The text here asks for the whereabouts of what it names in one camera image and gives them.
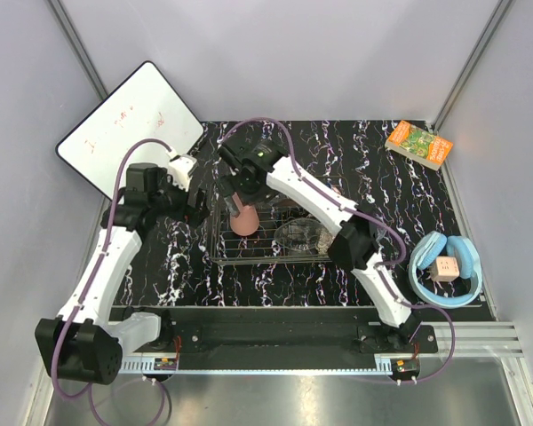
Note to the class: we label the brown patterned ceramic bowl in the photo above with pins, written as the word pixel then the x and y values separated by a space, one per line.
pixel 324 242

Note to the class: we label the pink plastic cup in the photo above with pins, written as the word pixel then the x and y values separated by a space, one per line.
pixel 246 222

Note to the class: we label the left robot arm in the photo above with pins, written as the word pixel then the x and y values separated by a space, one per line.
pixel 80 344

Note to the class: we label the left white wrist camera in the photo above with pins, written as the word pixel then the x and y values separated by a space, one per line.
pixel 181 168

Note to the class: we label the light blue headphones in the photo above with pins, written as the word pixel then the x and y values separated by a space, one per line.
pixel 467 259

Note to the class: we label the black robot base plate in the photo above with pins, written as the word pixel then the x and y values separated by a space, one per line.
pixel 204 328

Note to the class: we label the white whiteboard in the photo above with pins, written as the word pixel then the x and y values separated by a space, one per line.
pixel 143 106

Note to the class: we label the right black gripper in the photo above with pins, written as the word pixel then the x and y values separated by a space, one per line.
pixel 228 185

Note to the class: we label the orange green book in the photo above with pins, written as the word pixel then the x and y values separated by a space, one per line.
pixel 419 145

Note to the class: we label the clear drinking glass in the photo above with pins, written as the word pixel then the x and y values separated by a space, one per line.
pixel 378 232

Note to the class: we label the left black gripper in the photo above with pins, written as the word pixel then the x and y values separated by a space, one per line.
pixel 192 215

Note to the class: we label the clear glass square plate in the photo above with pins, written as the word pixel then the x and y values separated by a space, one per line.
pixel 299 237

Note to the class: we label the small pink white plug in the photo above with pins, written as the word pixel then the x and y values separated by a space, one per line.
pixel 444 269

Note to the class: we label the wire dish rack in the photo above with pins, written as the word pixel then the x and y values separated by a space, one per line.
pixel 226 247

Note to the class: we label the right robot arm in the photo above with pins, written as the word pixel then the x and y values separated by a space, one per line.
pixel 353 248

